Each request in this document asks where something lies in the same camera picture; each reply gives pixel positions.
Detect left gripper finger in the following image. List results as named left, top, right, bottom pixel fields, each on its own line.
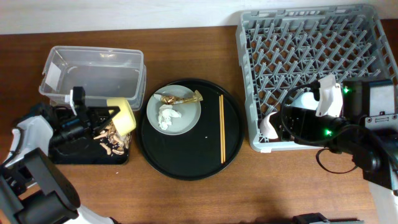
left=93, top=111, right=118, bottom=134
left=88, top=106, right=120, bottom=113

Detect yellow bowl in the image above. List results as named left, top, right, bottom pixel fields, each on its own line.
left=106, top=98, right=136, bottom=136

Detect food scraps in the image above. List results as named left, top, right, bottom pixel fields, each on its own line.
left=93, top=123, right=131, bottom=156

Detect blue cup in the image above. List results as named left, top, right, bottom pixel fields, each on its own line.
left=290, top=92, right=319, bottom=110

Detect pink cup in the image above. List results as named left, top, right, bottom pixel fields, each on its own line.
left=259, top=112, right=278, bottom=139

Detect white tissue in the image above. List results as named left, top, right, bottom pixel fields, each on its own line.
left=158, top=105, right=182, bottom=130

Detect gold snack wrapper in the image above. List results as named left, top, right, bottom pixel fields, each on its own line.
left=153, top=90, right=203, bottom=105

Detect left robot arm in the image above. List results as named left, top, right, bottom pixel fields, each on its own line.
left=1, top=103, right=116, bottom=223

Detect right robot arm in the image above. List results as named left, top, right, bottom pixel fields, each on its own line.
left=269, top=78, right=397, bottom=223

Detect grey dishwasher rack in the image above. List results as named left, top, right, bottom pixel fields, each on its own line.
left=236, top=4, right=397, bottom=153

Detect black rectangular tray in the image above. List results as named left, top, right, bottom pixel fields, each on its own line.
left=48, top=108, right=131, bottom=166

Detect clear plastic bin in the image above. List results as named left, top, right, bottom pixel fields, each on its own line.
left=39, top=45, right=146, bottom=111

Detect grey plate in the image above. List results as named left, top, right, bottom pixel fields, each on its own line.
left=146, top=85, right=201, bottom=136

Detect left wooden chopstick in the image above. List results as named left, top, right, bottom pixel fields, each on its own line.
left=219, top=95, right=224, bottom=164

